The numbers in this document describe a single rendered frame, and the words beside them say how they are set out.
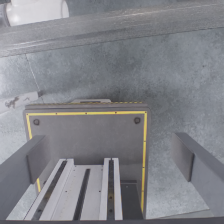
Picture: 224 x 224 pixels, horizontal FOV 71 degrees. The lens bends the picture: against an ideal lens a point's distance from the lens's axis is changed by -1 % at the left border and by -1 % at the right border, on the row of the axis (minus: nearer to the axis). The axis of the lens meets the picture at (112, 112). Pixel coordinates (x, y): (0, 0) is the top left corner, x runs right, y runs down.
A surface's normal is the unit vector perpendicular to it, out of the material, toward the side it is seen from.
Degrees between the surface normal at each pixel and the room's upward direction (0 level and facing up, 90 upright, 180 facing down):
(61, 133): 0
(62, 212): 90
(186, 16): 0
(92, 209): 90
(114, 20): 0
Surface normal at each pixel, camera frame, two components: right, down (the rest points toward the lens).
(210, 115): 0.00, 0.25
